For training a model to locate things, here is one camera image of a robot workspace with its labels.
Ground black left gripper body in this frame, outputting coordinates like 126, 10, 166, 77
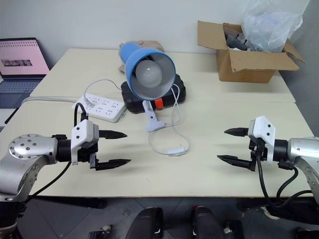
77, 141, 101, 171

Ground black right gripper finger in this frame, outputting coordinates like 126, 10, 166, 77
224, 127, 249, 137
216, 154, 257, 172

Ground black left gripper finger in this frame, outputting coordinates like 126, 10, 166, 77
99, 129, 129, 140
95, 159, 132, 172

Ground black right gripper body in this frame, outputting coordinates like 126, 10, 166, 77
248, 135, 269, 172

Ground blue clip-on lamp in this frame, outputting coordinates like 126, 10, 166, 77
119, 42, 176, 133

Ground white power strip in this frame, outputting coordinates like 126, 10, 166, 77
72, 93, 127, 123

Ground brown cardboard box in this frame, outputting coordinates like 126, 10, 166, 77
197, 20, 307, 84

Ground dark rounded shape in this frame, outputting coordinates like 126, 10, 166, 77
129, 207, 165, 239
191, 205, 225, 239

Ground black case orange latch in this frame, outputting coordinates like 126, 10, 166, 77
120, 73, 187, 115

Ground white light bulb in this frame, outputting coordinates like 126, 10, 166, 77
135, 60, 162, 88

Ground dark items in box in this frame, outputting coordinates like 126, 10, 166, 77
222, 23, 249, 52

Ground clear plastic bag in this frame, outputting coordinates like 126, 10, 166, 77
241, 0, 311, 53

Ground open laptop pink screen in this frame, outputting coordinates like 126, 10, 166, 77
0, 37, 51, 109

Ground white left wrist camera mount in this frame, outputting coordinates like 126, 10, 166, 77
71, 119, 101, 166

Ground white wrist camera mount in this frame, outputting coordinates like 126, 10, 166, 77
71, 119, 101, 166
247, 116, 276, 164

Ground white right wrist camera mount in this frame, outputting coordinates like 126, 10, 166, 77
247, 116, 276, 164

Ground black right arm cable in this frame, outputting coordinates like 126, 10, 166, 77
256, 149, 315, 209

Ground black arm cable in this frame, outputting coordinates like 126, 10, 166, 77
256, 149, 315, 209
23, 102, 89, 203

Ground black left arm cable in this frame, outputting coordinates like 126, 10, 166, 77
23, 102, 89, 203

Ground white inline cord switch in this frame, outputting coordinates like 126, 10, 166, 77
167, 148, 186, 157

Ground white lamp cord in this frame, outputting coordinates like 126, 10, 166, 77
84, 79, 192, 156

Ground grey power strip cable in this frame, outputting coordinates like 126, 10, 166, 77
20, 95, 81, 106

